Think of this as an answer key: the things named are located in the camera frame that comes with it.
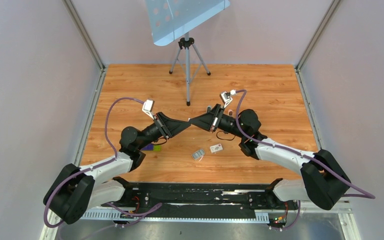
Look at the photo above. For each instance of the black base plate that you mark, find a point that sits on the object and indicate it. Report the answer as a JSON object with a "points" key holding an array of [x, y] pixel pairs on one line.
{"points": [[202, 200]]}

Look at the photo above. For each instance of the white staple box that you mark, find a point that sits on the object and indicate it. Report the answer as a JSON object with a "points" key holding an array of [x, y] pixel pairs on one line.
{"points": [[216, 148]]}

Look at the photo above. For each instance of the purple green toy brick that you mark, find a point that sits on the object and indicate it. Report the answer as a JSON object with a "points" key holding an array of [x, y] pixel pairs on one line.
{"points": [[152, 147]]}

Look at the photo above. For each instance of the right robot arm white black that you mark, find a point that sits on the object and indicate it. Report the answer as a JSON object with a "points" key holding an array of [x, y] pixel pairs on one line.
{"points": [[323, 181]]}

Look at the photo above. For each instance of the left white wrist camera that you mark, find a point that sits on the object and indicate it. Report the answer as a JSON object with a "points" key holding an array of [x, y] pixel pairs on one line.
{"points": [[147, 108]]}

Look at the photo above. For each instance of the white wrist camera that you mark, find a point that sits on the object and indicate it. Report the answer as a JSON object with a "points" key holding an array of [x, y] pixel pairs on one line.
{"points": [[226, 98], [147, 108]]}

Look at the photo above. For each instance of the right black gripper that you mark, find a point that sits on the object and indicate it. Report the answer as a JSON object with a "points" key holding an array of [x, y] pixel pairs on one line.
{"points": [[207, 122]]}

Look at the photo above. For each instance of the light blue perforated board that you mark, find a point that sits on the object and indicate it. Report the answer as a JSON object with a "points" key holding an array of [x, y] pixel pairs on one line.
{"points": [[171, 19]]}

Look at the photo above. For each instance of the grey tripod stand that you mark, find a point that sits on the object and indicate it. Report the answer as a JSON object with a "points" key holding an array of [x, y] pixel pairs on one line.
{"points": [[185, 43]]}

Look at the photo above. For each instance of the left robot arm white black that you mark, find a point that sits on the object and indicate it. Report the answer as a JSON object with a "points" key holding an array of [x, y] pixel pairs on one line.
{"points": [[80, 188]]}

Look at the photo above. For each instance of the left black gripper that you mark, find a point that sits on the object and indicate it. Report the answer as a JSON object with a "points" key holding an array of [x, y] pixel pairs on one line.
{"points": [[171, 127]]}

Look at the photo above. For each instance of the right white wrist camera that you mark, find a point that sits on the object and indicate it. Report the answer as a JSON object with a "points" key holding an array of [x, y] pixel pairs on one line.
{"points": [[226, 98]]}

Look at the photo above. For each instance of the white slotted cable duct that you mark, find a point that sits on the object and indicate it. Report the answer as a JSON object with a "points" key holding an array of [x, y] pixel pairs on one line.
{"points": [[259, 218]]}

